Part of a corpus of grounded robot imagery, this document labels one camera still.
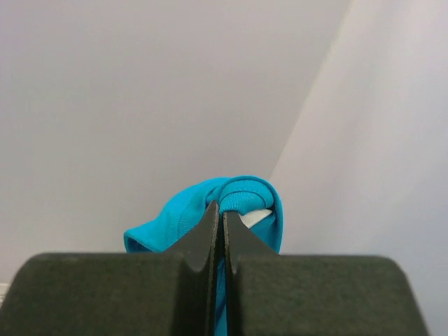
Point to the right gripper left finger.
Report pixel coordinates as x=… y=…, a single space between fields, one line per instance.
x=92 y=294

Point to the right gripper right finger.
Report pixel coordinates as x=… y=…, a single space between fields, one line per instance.
x=272 y=294

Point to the blue t shirt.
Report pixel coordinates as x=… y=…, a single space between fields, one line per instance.
x=189 y=225

